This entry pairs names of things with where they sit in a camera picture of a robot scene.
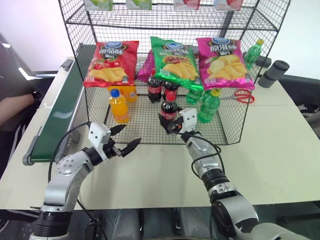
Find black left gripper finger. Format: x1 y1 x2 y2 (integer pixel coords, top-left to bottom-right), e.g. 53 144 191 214
121 137 142 158
109 123 127 137

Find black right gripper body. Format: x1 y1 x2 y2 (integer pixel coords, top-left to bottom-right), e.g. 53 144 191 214
165 116 186 135

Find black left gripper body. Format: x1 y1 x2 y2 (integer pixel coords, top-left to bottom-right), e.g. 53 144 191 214
101 136 126 160

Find cola bottle red cap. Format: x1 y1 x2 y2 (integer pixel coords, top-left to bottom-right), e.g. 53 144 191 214
163 81 180 102
146 74 163 104
159 99 180 126

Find green conveyor belt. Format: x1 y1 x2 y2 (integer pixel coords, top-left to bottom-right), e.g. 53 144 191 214
22 57 87 166

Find black item with white print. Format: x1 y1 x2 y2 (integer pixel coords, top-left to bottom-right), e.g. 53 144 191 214
296 101 320 120

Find orange soda bottle blue cap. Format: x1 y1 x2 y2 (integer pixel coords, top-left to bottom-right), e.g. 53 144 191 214
107 84 139 104
108 89 130 125

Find green soda bottle yellow cap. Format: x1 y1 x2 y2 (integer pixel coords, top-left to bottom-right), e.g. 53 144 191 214
243 38 266 72
185 87 205 106
198 88 222 125

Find green potato chips bag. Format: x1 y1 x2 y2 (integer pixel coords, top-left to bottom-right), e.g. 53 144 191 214
149 36 205 92

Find magenta snack bag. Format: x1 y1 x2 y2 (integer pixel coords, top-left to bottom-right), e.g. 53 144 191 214
136 49 157 83

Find pink potato chips bag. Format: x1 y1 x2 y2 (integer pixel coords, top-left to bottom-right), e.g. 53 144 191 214
196 36 256 92

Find red potato chips bag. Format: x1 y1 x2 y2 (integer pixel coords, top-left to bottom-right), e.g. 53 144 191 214
82 40 140 89

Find grey rounded shape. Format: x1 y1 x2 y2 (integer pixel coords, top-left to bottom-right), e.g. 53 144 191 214
103 208 141 240
174 207 214 240

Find black wristwatch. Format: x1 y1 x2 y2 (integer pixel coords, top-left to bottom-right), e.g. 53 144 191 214
31 90 42 104

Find grey cylinder roller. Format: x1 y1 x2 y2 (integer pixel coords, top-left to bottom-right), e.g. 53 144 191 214
257 59 291 89

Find red white drink carton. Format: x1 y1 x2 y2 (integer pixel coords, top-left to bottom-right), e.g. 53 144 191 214
212 0 243 12
173 0 201 11

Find green white drink carton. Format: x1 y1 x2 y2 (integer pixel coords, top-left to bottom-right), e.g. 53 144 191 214
125 0 153 11
83 0 114 12

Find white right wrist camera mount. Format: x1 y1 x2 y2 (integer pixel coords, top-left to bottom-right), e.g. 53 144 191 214
179 107 198 132

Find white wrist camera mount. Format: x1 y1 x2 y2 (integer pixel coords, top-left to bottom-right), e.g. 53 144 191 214
87 121 112 151
179 107 198 132

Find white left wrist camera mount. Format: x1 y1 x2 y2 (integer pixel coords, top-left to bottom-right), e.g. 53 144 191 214
87 121 112 151

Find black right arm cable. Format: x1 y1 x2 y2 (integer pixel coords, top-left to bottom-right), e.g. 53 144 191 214
172 128 224 181

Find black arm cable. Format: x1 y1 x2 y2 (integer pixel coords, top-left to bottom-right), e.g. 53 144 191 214
172 128 224 181
48 121 101 227

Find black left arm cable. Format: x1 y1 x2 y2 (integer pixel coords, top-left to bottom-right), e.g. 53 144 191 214
48 121 101 227

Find red handled scissors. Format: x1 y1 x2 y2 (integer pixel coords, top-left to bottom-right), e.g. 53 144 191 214
221 88 257 104

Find black wire mesh rack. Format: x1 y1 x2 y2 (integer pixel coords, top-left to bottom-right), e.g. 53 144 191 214
57 0 292 146

